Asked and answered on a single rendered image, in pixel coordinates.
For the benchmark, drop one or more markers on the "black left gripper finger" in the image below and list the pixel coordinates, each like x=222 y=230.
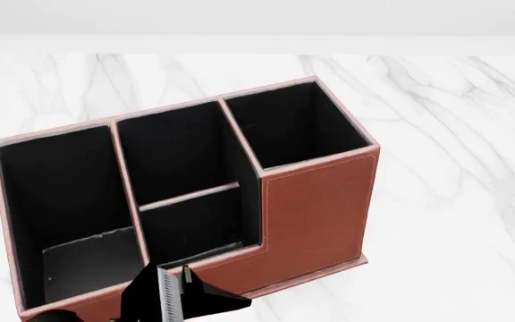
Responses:
x=208 y=302
x=143 y=298

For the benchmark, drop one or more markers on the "brown leather desk caddy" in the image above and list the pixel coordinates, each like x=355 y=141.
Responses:
x=320 y=218

